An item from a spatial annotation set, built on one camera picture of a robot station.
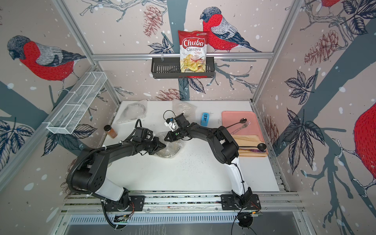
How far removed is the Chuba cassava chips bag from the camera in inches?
33.4

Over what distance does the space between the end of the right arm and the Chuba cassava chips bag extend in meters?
0.30

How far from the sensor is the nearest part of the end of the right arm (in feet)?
2.56
